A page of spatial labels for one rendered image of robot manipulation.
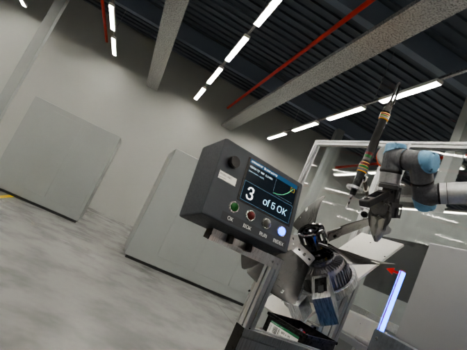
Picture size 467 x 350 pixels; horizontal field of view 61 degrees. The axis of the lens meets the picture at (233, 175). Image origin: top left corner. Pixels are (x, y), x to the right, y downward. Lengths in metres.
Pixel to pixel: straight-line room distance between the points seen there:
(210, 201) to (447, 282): 0.58
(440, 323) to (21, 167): 8.18
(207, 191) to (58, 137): 7.81
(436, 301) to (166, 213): 6.16
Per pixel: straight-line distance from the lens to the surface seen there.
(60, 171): 8.56
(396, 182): 1.52
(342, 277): 1.78
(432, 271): 1.11
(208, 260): 7.19
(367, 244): 2.11
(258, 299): 1.07
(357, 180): 1.74
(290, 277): 1.61
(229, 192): 0.89
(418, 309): 1.10
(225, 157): 0.90
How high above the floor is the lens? 1.05
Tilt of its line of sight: 8 degrees up
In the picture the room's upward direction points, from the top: 25 degrees clockwise
